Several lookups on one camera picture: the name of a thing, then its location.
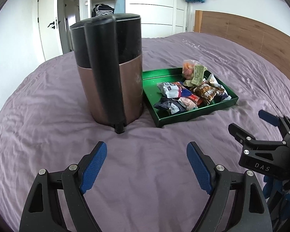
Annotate dark navy snack packet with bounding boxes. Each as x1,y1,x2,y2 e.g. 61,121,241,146
154,97,185,116

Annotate purple bed sheet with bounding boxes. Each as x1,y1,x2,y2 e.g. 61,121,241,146
0,32,290,232

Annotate orange candy bag green label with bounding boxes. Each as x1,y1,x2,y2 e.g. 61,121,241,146
182,60,206,86

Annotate white door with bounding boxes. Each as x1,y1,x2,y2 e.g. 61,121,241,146
37,0,64,61

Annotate person's right hand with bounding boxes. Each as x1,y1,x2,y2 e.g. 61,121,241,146
263,175,290,211

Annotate white wardrobe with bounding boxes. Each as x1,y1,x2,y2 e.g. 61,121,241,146
79,0,188,38

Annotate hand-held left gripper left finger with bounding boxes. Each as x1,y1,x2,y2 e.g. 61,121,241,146
19,141,107,232

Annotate white blue wafer packet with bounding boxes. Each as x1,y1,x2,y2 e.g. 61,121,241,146
157,82,192,99

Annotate pink striped snack packet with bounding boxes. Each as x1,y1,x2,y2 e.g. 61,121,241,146
177,97,199,112

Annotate green tray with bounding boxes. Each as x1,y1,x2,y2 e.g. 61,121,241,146
142,68,240,128

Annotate brown black cylindrical appliance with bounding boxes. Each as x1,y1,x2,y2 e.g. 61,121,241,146
70,13,143,134

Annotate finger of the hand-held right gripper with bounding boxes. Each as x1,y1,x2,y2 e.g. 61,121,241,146
228,123,257,148
258,109,290,133

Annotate black white clothes pile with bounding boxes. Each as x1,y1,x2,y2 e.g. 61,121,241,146
92,3,115,18

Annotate small red snack packet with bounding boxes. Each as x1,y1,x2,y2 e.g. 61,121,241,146
186,94,201,105

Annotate wooden headboard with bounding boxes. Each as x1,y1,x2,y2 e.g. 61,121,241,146
194,10,290,83

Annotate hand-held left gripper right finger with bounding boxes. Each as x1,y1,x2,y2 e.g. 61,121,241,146
187,142,272,232

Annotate large white blue chip bag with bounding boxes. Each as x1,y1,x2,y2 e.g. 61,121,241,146
206,74,232,102

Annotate brown chocolate snack packet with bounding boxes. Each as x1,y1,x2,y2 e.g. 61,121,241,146
195,82,226,106

